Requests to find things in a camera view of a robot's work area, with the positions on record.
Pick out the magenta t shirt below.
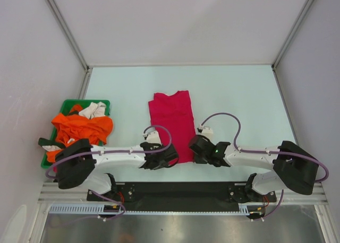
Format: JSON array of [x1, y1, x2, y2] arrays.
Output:
[[148, 90, 196, 163]]

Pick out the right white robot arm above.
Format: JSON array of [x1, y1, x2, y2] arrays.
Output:
[[189, 135, 319, 201]]

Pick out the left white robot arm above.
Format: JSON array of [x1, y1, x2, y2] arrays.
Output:
[[55, 138, 179, 201]]

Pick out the orange t shirt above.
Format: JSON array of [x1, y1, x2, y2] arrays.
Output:
[[46, 104, 114, 163]]

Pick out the cream t shirt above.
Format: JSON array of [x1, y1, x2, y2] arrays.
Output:
[[78, 102, 106, 119]]

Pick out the black white garment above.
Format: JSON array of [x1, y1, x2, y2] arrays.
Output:
[[38, 138, 65, 152]]

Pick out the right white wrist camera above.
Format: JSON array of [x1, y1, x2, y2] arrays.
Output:
[[197, 125, 214, 139]]

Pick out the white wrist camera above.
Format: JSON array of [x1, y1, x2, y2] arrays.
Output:
[[197, 125, 214, 139], [143, 131, 162, 144]]

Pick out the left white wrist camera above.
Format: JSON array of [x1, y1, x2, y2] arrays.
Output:
[[143, 131, 162, 144]]

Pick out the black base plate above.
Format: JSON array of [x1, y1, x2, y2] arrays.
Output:
[[104, 181, 277, 212]]

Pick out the white slotted cable duct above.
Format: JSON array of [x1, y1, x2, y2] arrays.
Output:
[[49, 203, 263, 216]]

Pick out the aluminium frame rail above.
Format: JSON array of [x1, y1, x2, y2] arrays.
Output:
[[38, 183, 328, 205]]

